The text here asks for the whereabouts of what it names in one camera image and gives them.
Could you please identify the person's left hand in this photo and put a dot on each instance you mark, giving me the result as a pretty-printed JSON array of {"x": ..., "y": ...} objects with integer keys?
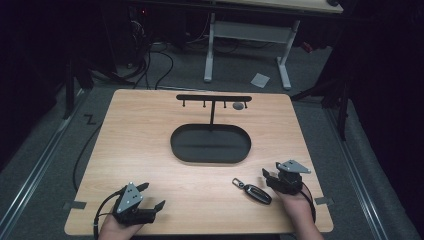
[{"x": 115, "y": 230}]

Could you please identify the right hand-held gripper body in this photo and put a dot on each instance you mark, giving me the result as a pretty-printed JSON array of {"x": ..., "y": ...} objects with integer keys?
[{"x": 289, "y": 181}]

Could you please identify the metal floor rail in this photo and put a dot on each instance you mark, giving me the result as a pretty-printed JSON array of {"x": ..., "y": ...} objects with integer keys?
[
  {"x": 360, "y": 186},
  {"x": 33, "y": 176}
]

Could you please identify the grey paper sheet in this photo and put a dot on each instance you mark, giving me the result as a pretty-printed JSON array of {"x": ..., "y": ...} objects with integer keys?
[{"x": 260, "y": 80}]

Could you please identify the small red object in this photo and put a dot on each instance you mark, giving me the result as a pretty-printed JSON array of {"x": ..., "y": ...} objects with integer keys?
[{"x": 307, "y": 47}]

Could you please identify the black metal stand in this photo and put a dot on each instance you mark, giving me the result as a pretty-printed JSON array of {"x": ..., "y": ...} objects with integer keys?
[
  {"x": 69, "y": 96},
  {"x": 342, "y": 113}
]

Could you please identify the dark electronic device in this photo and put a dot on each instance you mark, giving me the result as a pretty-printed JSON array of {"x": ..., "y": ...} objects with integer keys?
[{"x": 140, "y": 21}]

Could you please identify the black key rack with tray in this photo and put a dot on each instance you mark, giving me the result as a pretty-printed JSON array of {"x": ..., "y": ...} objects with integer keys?
[{"x": 210, "y": 146}]

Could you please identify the grey round disc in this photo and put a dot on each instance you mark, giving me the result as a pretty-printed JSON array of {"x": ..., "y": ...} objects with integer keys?
[{"x": 238, "y": 106}]

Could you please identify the grey tape strip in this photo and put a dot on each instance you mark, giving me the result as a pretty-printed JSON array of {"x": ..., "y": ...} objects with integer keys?
[
  {"x": 75, "y": 205},
  {"x": 323, "y": 201}
]

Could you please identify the person's right hand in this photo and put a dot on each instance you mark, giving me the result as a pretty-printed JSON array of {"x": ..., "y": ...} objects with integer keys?
[{"x": 297, "y": 208}]

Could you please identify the white-legged wooden table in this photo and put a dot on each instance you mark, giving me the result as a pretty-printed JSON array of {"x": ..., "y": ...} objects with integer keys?
[{"x": 246, "y": 31}]

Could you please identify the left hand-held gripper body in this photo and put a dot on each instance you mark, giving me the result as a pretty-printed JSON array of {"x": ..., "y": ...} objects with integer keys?
[{"x": 129, "y": 200}]

